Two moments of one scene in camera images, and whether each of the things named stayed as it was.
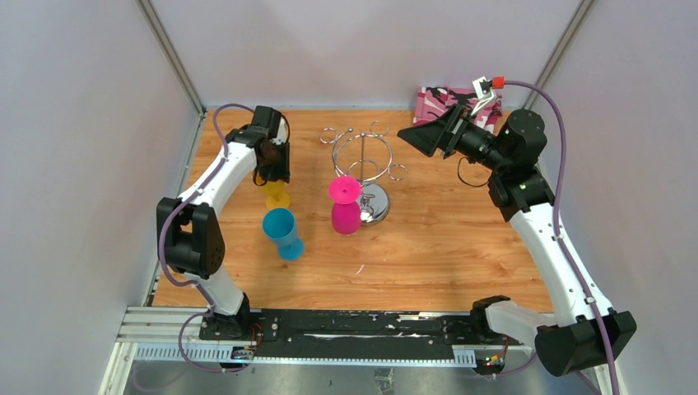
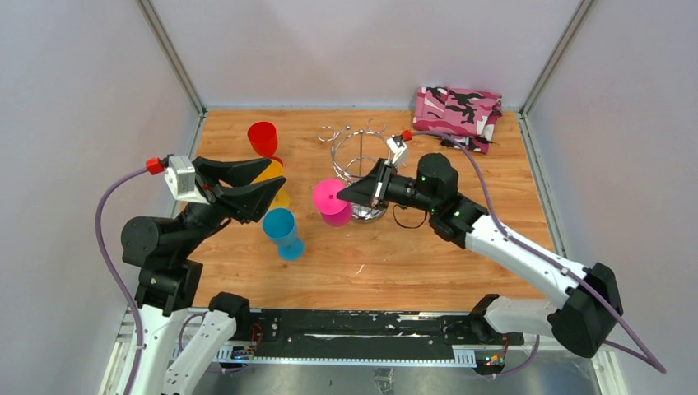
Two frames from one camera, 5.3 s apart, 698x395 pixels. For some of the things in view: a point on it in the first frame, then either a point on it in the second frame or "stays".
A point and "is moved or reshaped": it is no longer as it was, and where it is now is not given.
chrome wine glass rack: (366, 157) stays
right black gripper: (428, 137) to (374, 187)
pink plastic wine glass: (345, 192) is moved or reshaped
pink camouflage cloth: (430, 101) stays
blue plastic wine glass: (280, 224) stays
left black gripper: (282, 171) to (245, 201)
